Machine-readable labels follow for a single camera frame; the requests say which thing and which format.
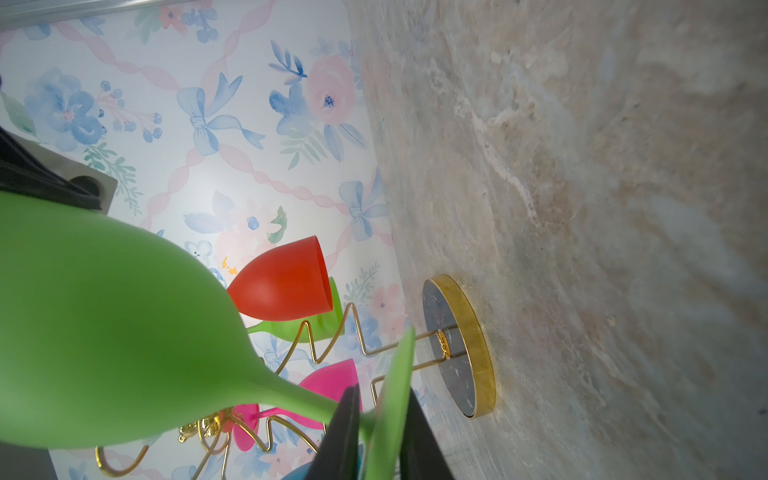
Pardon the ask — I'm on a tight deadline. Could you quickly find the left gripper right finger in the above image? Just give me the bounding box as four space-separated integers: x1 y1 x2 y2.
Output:
399 390 455 480

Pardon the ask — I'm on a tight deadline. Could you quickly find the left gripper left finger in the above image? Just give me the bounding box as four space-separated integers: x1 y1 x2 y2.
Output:
304 385 361 480

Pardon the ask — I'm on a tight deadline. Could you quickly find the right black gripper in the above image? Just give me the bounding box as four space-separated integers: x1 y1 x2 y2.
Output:
1 129 101 210

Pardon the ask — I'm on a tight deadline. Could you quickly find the red wine glass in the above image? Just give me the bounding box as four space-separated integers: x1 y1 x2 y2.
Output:
227 236 334 322

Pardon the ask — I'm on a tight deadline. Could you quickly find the green wine glass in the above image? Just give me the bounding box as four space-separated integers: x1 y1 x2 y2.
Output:
245 275 346 344
0 190 416 480

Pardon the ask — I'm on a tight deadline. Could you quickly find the bright blue wine glass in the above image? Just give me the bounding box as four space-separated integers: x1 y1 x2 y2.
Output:
284 458 362 480

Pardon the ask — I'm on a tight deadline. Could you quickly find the pink wine glass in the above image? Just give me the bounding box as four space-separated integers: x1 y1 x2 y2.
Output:
222 359 359 451

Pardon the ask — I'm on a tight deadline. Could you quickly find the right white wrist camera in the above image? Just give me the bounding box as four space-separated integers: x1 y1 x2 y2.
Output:
11 134 118 215

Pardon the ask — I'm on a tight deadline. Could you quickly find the left aluminium corner post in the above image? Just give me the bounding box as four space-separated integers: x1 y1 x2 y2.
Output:
1 0 174 31

